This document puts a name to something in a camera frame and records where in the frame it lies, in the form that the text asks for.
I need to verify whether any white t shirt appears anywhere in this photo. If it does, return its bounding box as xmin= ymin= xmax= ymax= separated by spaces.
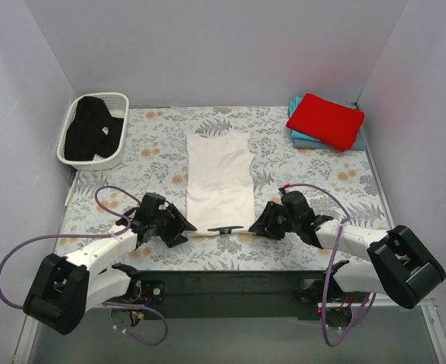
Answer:
xmin=187 ymin=131 xmax=255 ymax=237

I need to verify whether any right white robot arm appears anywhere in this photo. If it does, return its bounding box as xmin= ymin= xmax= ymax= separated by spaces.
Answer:
xmin=249 ymin=191 xmax=446 ymax=309

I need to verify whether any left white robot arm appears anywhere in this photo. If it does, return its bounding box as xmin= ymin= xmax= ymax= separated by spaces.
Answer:
xmin=22 ymin=193 xmax=196 ymax=334

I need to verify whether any blue folded t shirt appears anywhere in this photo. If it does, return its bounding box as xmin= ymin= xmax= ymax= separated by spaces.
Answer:
xmin=288 ymin=96 xmax=366 ymax=151

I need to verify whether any red folded t shirt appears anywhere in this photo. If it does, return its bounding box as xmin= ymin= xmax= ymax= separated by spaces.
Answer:
xmin=286 ymin=93 xmax=365 ymax=152

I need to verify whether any black t shirt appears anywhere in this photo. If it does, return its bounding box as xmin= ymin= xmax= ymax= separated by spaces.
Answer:
xmin=64 ymin=96 xmax=124 ymax=162

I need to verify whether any white plastic basket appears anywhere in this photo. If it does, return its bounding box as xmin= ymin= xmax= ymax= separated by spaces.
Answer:
xmin=57 ymin=93 xmax=129 ymax=171

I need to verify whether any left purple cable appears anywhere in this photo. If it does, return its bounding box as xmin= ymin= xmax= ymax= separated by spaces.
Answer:
xmin=0 ymin=185 xmax=169 ymax=347

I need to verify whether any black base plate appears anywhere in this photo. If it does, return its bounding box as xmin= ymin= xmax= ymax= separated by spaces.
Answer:
xmin=109 ymin=270 xmax=324 ymax=320

